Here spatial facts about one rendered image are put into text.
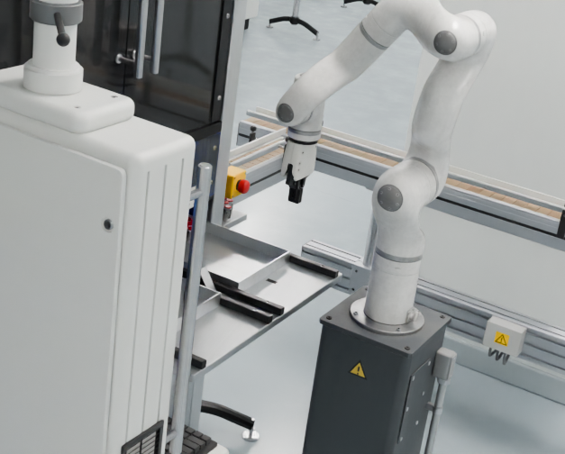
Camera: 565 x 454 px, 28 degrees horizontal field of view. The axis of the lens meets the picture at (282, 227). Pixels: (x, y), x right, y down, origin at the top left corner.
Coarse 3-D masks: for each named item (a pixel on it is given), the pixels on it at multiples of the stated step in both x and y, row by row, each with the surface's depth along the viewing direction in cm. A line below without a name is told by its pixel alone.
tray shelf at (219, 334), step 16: (288, 272) 299; (304, 272) 300; (256, 288) 288; (272, 288) 289; (288, 288) 291; (304, 288) 292; (320, 288) 293; (288, 304) 282; (304, 304) 287; (208, 320) 270; (224, 320) 271; (240, 320) 272; (256, 320) 273; (272, 320) 274; (176, 336) 261; (208, 336) 263; (224, 336) 264; (240, 336) 264; (256, 336) 268; (192, 352) 255; (208, 352) 256; (224, 352) 257; (176, 368) 248; (192, 368) 249; (208, 368) 251
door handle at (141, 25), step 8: (144, 0) 247; (144, 8) 247; (144, 16) 248; (144, 24) 249; (144, 32) 250; (136, 40) 251; (144, 40) 251; (136, 48) 251; (144, 48) 252; (120, 56) 256; (136, 56) 252; (136, 64) 252; (136, 72) 253
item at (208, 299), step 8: (184, 280) 280; (184, 288) 281; (200, 288) 278; (208, 288) 277; (200, 296) 279; (208, 296) 278; (216, 296) 274; (200, 304) 269; (208, 304) 272; (216, 304) 276; (200, 312) 270; (208, 312) 273
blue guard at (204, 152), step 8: (208, 136) 300; (216, 136) 303; (200, 144) 297; (208, 144) 301; (216, 144) 304; (200, 152) 298; (208, 152) 302; (216, 152) 306; (200, 160) 300; (208, 160) 303; (216, 160) 307; (216, 168) 308; (192, 176) 298; (192, 184) 300
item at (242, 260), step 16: (208, 224) 314; (208, 240) 311; (224, 240) 313; (240, 240) 310; (256, 240) 308; (208, 256) 302; (224, 256) 303; (240, 256) 304; (256, 256) 305; (272, 256) 306; (288, 256) 303; (208, 272) 286; (224, 272) 294; (240, 272) 295; (256, 272) 289; (272, 272) 298; (240, 288) 284
